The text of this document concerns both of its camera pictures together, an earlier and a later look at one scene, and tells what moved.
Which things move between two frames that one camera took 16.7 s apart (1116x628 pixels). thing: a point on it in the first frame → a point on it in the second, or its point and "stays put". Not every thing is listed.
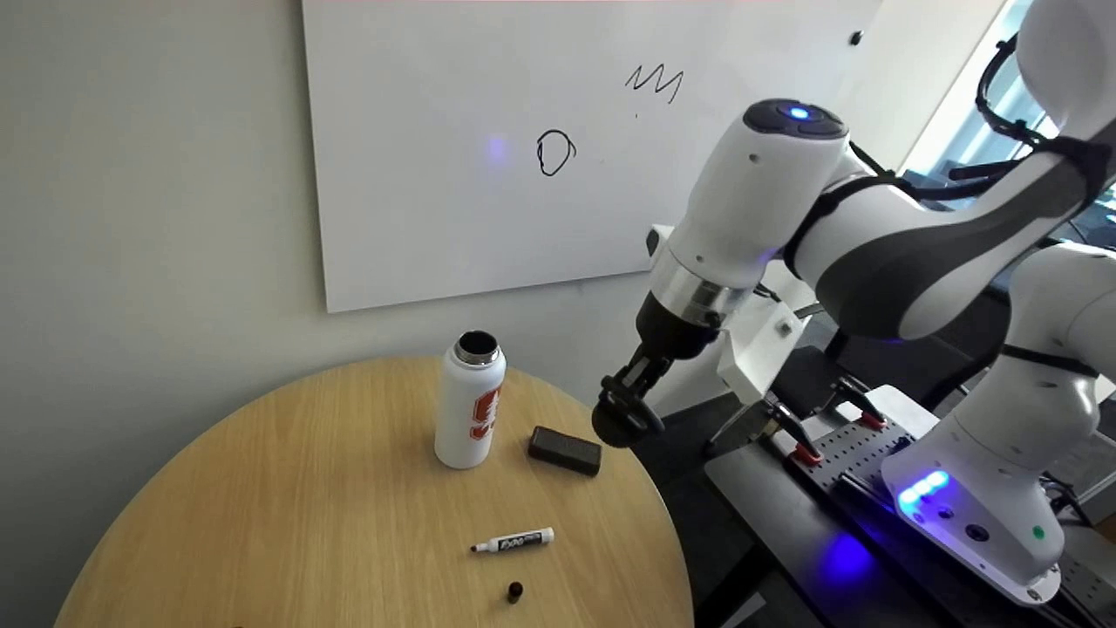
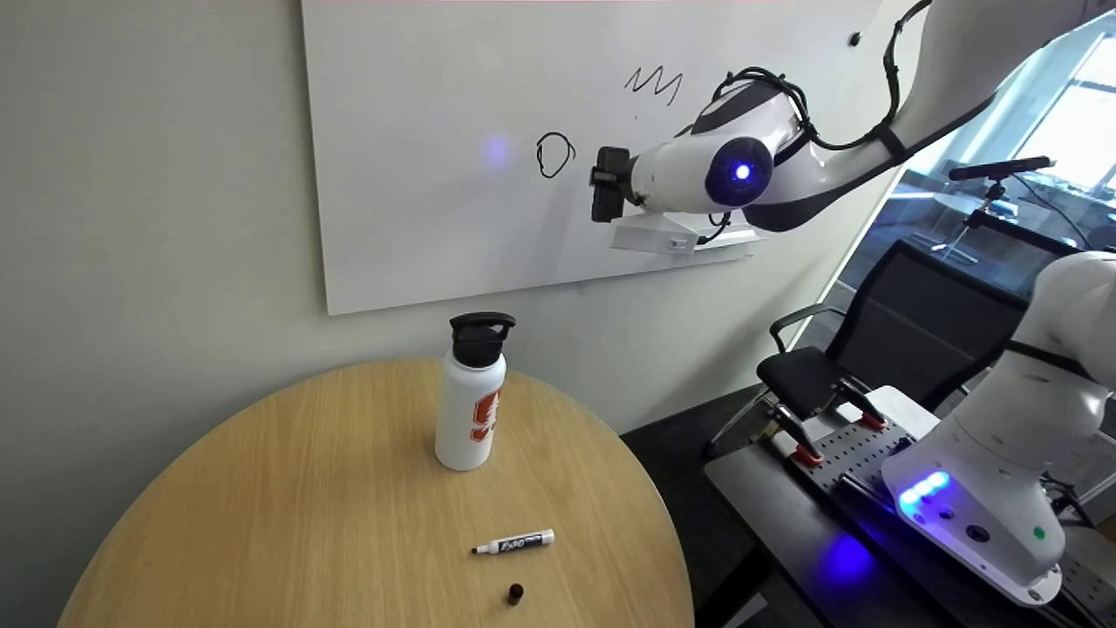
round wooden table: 322,502 stays put
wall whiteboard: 490,143 stays put
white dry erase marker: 519,543 stays put
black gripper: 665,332 → 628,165
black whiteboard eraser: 568,451 → 607,177
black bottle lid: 622,420 → 479,336
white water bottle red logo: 470,400 stays put
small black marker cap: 514,592 stays put
